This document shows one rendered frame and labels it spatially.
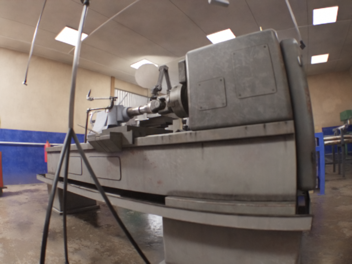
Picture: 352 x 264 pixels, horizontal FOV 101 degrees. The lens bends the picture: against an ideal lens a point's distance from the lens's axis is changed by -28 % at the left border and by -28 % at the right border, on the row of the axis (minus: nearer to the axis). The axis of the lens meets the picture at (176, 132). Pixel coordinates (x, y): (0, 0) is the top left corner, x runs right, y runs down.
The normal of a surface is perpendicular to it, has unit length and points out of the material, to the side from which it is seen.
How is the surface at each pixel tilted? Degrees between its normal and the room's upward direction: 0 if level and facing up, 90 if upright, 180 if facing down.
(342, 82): 90
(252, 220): 90
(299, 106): 90
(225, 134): 90
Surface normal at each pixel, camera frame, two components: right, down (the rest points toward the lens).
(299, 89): -0.57, -0.06
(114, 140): 0.82, -0.10
